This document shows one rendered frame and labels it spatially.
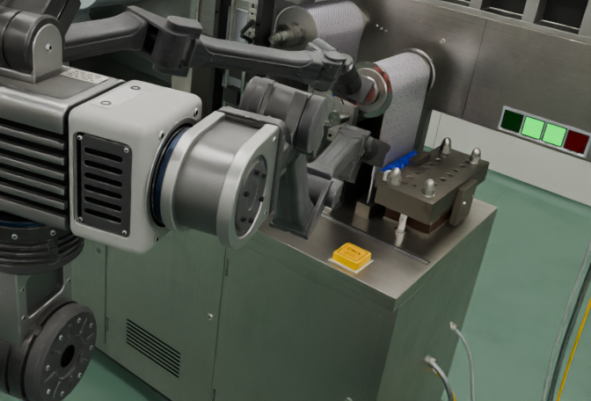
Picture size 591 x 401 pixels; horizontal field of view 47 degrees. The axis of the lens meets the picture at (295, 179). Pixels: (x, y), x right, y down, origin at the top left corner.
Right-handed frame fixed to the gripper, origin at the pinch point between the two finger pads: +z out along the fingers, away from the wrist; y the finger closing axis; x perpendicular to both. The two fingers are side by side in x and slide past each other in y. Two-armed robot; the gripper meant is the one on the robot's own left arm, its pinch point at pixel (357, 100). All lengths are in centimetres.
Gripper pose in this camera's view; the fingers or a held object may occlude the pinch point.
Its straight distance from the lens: 178.4
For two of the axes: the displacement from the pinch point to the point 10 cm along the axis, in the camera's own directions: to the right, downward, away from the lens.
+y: 8.1, 4.3, -4.0
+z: 2.7, 3.3, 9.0
